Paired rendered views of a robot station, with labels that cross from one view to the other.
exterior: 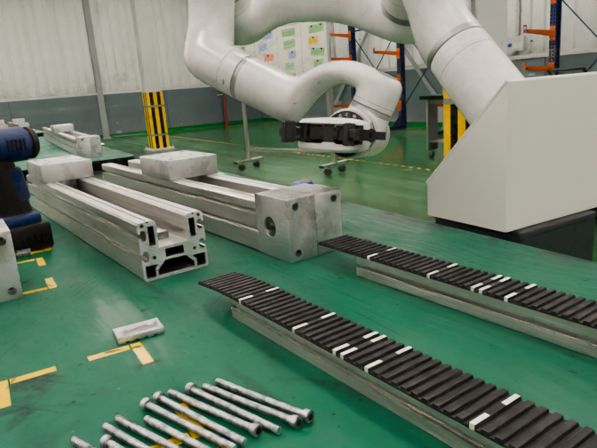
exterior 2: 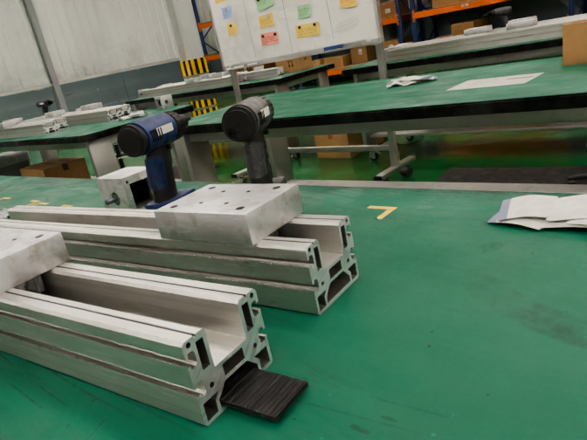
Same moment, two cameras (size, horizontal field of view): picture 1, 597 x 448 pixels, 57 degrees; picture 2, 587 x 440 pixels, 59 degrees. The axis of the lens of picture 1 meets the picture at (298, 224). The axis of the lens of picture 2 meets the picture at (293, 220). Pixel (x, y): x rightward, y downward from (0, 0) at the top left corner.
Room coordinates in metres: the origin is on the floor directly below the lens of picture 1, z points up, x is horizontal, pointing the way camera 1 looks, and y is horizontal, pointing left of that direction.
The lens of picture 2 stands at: (1.96, 0.43, 1.08)
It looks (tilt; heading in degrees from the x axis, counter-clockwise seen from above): 19 degrees down; 163
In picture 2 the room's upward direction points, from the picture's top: 12 degrees counter-clockwise
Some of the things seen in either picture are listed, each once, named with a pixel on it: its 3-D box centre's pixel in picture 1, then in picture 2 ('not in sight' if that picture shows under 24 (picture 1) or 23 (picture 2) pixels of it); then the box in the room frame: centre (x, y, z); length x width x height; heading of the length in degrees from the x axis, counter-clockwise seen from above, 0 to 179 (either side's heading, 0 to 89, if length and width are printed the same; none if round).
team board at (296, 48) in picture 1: (282, 91); not in sight; (6.87, 0.06, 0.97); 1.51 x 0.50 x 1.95; 49
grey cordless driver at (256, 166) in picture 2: not in sight; (263, 157); (1.06, 0.68, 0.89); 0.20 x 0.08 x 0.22; 147
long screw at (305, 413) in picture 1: (260, 397); not in sight; (0.41, 0.04, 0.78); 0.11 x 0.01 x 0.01; 50
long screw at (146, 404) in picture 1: (186, 424); not in sight; (0.38, 0.10, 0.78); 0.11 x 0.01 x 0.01; 51
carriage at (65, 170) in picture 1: (59, 173); (231, 221); (1.31, 0.55, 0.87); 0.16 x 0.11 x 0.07; 35
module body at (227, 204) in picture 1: (181, 192); (13, 300); (1.21, 0.25, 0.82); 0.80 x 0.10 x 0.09; 35
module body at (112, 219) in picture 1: (94, 208); (124, 244); (1.10, 0.41, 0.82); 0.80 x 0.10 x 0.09; 35
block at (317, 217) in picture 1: (305, 219); not in sight; (0.85, -0.01, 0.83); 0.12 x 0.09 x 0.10; 125
